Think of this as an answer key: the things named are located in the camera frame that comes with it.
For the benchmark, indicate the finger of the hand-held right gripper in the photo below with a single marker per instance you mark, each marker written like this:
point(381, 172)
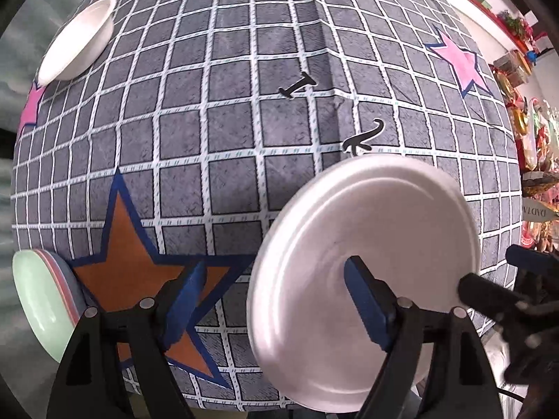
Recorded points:
point(530, 259)
point(484, 290)

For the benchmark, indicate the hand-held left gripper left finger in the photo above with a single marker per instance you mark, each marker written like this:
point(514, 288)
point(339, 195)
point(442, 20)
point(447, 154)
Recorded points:
point(187, 301)

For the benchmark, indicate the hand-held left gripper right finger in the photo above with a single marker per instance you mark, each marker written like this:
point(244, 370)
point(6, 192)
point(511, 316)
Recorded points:
point(367, 305)

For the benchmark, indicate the blue plate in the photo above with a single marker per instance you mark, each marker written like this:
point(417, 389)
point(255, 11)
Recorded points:
point(77, 290)

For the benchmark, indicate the pink plate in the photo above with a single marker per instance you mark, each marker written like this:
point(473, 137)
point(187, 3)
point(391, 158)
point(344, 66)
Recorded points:
point(62, 279)

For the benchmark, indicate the green plate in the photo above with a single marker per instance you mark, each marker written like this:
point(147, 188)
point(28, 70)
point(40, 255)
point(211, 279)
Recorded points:
point(37, 301)

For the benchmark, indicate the labelled snack basket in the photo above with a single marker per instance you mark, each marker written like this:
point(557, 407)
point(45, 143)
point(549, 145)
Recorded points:
point(539, 209)

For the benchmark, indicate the pile of snack packets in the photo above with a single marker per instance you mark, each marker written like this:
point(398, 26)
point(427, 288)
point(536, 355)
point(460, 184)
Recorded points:
point(528, 109)

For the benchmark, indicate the blue ornament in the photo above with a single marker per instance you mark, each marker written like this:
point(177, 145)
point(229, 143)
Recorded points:
point(530, 56)

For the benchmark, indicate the grey checked star tablecloth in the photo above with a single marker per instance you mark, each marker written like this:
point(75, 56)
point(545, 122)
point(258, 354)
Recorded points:
point(218, 96)

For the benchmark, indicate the potted pink flowers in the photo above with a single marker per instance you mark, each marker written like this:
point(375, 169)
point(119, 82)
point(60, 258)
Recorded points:
point(517, 24)

